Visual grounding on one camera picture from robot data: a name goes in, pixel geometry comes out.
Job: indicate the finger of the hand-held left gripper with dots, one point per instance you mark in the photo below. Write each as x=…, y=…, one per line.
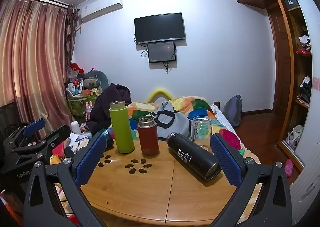
x=35, y=126
x=60, y=132

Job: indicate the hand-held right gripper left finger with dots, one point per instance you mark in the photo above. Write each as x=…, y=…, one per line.
x=89, y=160

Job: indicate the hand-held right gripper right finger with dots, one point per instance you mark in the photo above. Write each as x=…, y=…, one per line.
x=226, y=158

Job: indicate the small white cup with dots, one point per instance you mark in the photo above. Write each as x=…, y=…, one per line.
x=75, y=127

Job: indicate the black insulated cup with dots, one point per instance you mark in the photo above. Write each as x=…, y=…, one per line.
x=192, y=154

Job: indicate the clear glass cup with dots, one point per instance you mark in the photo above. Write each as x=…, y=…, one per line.
x=201, y=127

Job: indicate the green insulated cup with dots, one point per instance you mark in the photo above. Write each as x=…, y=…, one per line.
x=121, y=129

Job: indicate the red insulated cup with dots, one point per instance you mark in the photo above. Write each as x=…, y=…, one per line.
x=149, y=140

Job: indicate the yellow snack packet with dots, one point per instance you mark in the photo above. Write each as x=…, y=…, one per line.
x=55, y=159

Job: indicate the green storage bag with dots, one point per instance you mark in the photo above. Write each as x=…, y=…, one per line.
x=77, y=107

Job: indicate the grey backpack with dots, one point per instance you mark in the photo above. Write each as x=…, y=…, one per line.
x=233, y=112

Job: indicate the colourful patterned blanket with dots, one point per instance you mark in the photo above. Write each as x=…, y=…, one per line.
x=197, y=105

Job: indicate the dark jacket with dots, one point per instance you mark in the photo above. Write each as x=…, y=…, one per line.
x=110, y=99

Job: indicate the grey plush toy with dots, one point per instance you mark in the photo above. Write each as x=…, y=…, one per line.
x=95, y=79

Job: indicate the pink slipper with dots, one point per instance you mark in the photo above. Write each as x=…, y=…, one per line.
x=289, y=167

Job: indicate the red bag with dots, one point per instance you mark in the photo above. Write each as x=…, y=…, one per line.
x=76, y=68

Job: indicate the grey and black garment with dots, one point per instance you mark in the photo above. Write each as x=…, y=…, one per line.
x=167, y=119

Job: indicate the pink striped curtain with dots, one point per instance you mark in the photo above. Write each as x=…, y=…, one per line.
x=32, y=54

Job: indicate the grey handbag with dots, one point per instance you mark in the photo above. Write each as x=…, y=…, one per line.
x=295, y=137

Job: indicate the wooden wardrobe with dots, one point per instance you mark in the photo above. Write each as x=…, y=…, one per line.
x=287, y=79

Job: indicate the white air conditioner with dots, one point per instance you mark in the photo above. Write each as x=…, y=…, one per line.
x=102, y=7

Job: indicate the small black wall monitor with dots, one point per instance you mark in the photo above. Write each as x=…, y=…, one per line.
x=161, y=52

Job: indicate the black wall television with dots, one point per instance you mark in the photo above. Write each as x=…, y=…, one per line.
x=159, y=27

